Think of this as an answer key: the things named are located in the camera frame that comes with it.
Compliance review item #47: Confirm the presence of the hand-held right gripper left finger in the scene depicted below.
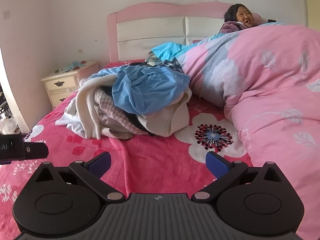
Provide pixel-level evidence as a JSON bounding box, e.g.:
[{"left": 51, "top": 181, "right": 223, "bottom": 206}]
[{"left": 34, "top": 152, "right": 125, "bottom": 203}]

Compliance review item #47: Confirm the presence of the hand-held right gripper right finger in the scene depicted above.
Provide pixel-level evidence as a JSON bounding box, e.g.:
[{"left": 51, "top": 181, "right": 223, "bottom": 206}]
[{"left": 192, "top": 151, "right": 285, "bottom": 203}]

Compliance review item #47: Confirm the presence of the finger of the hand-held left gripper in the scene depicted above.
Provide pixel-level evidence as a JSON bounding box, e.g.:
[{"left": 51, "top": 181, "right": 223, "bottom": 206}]
[{"left": 23, "top": 142, "right": 49, "bottom": 160}]

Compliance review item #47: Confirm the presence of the light blue printed t-shirt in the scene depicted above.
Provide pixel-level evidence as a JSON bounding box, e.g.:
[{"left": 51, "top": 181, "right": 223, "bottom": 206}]
[{"left": 94, "top": 65, "right": 192, "bottom": 117}]

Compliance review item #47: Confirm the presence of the beige garment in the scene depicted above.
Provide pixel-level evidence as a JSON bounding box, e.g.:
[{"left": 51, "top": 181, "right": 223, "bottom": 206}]
[{"left": 100, "top": 126, "right": 134, "bottom": 140}]

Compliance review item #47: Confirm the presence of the wheelchair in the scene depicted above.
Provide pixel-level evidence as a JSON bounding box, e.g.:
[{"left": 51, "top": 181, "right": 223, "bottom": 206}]
[{"left": 0, "top": 80, "right": 8, "bottom": 120}]

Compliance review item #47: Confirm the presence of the red floral blanket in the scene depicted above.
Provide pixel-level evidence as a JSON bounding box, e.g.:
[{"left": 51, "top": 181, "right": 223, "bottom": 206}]
[{"left": 0, "top": 61, "right": 253, "bottom": 240}]

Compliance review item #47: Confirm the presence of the pink houndstooth garment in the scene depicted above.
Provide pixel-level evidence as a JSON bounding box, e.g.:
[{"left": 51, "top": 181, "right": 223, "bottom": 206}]
[{"left": 94, "top": 91, "right": 150, "bottom": 134}]

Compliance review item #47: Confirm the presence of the black garment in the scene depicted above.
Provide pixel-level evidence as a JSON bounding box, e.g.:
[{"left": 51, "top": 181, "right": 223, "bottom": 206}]
[{"left": 125, "top": 112, "right": 156, "bottom": 137}]

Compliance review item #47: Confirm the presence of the cream knit sweater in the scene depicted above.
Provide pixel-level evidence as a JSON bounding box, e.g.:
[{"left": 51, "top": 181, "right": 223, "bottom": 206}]
[{"left": 76, "top": 76, "right": 190, "bottom": 139}]

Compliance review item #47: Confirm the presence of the cream nightstand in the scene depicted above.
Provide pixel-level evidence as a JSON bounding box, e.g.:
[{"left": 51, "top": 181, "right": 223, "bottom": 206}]
[{"left": 41, "top": 60, "right": 100, "bottom": 109}]

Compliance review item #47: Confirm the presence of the pink floral duvet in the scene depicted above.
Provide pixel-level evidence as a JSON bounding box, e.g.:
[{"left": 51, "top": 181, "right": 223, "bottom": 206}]
[{"left": 176, "top": 22, "right": 320, "bottom": 230}]

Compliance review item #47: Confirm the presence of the grey plaid garment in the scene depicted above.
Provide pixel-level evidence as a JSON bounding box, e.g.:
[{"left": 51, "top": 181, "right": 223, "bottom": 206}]
[{"left": 144, "top": 52, "right": 186, "bottom": 74}]

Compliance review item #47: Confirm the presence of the cyan cloth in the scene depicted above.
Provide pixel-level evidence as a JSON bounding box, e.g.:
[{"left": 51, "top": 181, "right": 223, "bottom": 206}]
[{"left": 151, "top": 34, "right": 225, "bottom": 60}]

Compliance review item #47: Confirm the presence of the pink and white headboard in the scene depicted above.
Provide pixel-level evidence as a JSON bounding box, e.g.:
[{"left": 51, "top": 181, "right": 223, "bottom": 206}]
[{"left": 107, "top": 2, "right": 234, "bottom": 63}]

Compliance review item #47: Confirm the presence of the cream wardrobe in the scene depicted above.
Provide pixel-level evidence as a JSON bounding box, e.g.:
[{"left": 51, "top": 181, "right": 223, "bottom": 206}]
[{"left": 303, "top": 0, "right": 320, "bottom": 28}]

